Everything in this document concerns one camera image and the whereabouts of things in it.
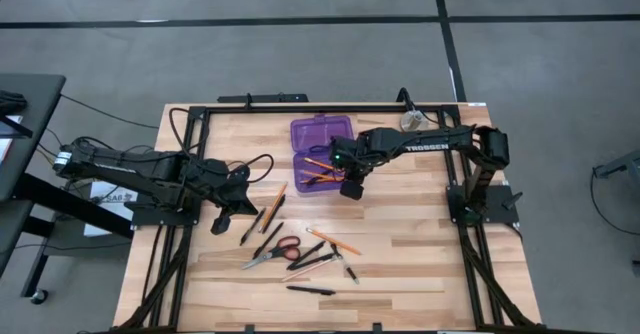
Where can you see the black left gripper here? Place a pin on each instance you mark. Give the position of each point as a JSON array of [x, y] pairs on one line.
[[215, 179]]

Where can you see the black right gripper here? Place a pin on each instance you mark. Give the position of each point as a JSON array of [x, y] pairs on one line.
[[347, 154]]

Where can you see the black matte pen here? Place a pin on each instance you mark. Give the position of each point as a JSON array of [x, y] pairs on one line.
[[310, 290], [312, 262], [278, 206], [268, 240], [306, 255], [252, 226]]

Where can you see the purple plastic supply box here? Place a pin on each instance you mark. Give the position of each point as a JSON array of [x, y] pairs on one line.
[[312, 134]]

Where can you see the black pen white print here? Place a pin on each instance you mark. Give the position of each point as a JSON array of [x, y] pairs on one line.
[[312, 183]]

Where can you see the clear pen black grip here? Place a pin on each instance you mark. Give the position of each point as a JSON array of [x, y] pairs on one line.
[[345, 265]]

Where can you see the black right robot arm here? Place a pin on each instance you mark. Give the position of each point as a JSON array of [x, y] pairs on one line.
[[430, 146]]

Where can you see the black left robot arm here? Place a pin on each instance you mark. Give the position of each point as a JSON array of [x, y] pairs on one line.
[[125, 166]]

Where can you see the metal cylinder on disc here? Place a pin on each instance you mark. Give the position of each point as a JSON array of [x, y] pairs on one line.
[[412, 121]]

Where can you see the white printed paper sheet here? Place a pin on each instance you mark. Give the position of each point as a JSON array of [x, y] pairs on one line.
[[107, 191]]

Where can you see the black caster wheel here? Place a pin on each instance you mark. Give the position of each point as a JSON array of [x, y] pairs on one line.
[[39, 296]]

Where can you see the black side table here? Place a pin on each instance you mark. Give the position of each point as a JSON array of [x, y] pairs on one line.
[[35, 94]]

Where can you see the white sheet dark clip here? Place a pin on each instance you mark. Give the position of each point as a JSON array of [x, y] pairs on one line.
[[10, 124]]

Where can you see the black pouch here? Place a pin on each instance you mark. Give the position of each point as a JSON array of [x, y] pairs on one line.
[[11, 101]]

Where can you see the grey stand leg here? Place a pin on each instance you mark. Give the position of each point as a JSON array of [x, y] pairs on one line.
[[625, 164]]

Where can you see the black aluminium table frame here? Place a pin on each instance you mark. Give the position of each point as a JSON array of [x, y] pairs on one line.
[[325, 109]]

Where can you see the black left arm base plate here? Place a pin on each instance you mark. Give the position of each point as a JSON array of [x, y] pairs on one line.
[[165, 219]]

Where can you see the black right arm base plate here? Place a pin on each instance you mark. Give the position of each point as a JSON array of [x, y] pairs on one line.
[[500, 201]]

